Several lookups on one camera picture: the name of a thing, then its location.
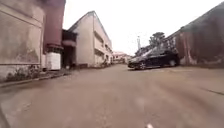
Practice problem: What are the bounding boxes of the grey concrete wall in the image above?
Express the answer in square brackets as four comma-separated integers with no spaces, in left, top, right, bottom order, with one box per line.
[0,0,48,79]

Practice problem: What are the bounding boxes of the weeds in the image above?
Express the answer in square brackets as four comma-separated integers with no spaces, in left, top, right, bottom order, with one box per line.
[4,64,44,83]

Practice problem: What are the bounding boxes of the stained dark wall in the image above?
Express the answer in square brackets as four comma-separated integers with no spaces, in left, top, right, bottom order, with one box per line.
[163,1,224,68]

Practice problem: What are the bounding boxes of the red column building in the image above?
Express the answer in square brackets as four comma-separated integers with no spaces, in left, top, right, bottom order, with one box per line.
[41,0,67,54]

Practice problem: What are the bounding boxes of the black car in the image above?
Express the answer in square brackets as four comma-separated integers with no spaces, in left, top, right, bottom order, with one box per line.
[127,48,181,71]

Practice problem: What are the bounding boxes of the pole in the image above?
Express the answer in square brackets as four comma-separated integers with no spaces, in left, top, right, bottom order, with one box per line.
[136,35,142,51]

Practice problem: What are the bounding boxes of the tree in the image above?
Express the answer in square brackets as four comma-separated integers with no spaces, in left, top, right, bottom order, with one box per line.
[148,31,166,48]

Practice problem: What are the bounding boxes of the white tank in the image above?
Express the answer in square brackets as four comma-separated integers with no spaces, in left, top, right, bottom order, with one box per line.
[45,51,62,71]

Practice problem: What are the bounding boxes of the brown dirt road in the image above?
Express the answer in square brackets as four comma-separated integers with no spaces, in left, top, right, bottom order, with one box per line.
[0,63,224,128]

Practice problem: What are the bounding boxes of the beige building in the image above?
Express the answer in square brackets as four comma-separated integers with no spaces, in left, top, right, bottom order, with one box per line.
[66,10,114,68]

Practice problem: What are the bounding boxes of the concrete kerb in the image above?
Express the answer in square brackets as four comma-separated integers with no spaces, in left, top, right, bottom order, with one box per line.
[0,69,73,88]

